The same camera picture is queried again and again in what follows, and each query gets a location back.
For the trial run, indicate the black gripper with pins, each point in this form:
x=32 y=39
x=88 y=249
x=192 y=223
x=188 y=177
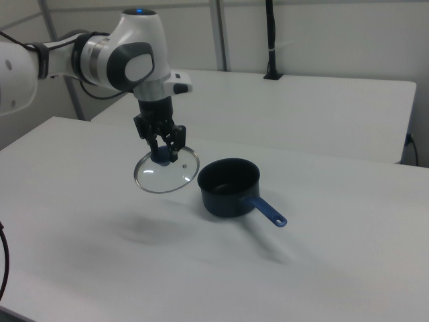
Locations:
x=155 y=109

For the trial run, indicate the glass lid with blue knob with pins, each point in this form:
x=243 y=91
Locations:
x=167 y=181

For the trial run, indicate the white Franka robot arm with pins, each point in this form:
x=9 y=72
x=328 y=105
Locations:
x=140 y=40

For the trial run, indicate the white folding table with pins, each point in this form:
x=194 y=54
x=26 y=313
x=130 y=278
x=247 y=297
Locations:
x=285 y=107

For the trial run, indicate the black pole with white tie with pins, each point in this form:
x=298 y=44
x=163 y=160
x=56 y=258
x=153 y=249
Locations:
x=271 y=33

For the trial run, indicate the white partition frame post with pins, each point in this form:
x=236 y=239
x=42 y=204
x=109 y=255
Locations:
x=219 y=33

